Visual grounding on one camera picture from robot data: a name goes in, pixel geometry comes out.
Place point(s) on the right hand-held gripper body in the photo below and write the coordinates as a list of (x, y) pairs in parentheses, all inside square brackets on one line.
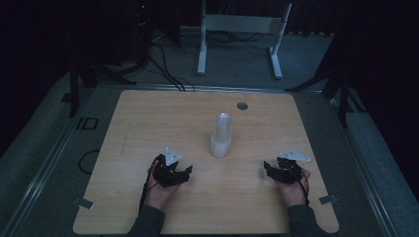
[(288, 173)]

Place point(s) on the white metal stand frame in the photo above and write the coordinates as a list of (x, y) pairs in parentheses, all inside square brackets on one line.
[(240, 24)]

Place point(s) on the grey tape strip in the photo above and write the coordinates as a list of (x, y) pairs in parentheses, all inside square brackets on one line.
[(84, 203), (328, 199)]

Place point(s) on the black tripod stand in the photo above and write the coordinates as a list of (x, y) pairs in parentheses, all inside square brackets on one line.
[(342, 95), (75, 89)]

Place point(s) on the person's left hand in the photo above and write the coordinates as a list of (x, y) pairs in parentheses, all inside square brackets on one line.
[(159, 194)]

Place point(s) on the round table grommet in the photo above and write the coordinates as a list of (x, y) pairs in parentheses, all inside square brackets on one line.
[(242, 106)]

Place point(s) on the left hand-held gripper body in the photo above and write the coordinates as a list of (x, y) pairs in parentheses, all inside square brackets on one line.
[(171, 174)]

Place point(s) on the person's right hand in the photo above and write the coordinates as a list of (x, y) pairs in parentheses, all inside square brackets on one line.
[(292, 194)]

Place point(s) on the stack of clear plastic cups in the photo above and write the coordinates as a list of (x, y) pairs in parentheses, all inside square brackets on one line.
[(221, 138)]

